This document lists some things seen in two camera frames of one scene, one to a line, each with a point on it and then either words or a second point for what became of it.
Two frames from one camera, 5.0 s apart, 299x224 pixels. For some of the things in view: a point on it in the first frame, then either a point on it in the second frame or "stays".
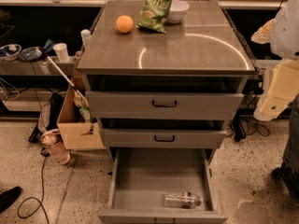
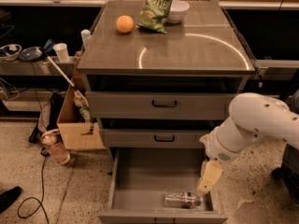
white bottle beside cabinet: (86, 35) stays
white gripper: (286, 32) → (217, 147)
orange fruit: (124, 23) stays
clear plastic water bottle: (181, 200) stays
